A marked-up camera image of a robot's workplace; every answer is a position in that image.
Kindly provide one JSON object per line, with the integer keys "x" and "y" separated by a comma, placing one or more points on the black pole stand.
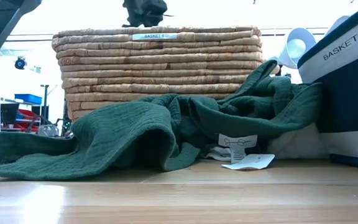
{"x": 45, "y": 102}

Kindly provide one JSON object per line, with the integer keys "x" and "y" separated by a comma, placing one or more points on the black monitor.
{"x": 5, "y": 113}

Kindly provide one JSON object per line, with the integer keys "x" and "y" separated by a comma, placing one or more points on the small blue crate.
{"x": 28, "y": 99}

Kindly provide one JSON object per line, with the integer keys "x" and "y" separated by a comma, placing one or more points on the round black camera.
{"x": 20, "y": 63}

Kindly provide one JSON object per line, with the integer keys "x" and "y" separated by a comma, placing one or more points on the glass jar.
{"x": 48, "y": 130}

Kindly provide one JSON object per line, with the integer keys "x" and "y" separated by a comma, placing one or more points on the black device green light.
{"x": 66, "y": 121}

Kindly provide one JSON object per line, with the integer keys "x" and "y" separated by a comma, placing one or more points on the red equipment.
{"x": 26, "y": 119}

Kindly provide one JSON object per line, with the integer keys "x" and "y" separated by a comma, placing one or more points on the navy fabric bin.
{"x": 350, "y": 102}

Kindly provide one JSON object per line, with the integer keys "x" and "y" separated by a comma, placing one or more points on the woven wicker basket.
{"x": 154, "y": 62}

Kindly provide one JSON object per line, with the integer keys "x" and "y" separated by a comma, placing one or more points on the dark green muslin garment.
{"x": 120, "y": 133}

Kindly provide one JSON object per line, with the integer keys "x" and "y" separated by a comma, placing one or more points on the white fuzzy garment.
{"x": 297, "y": 143}

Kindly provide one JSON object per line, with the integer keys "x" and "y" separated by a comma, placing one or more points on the white desk lamp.
{"x": 300, "y": 46}

